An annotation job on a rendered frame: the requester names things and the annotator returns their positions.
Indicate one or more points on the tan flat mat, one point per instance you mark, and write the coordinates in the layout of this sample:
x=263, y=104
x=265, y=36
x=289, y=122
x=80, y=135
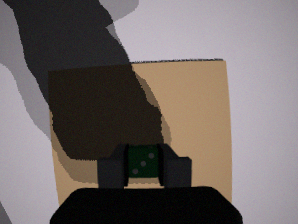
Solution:
x=185, y=104

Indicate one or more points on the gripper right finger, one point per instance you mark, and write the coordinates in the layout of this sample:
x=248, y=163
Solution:
x=178, y=169

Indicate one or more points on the green die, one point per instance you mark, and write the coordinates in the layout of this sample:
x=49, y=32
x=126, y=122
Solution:
x=143, y=161

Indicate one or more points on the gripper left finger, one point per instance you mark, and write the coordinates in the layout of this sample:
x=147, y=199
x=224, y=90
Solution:
x=113, y=172

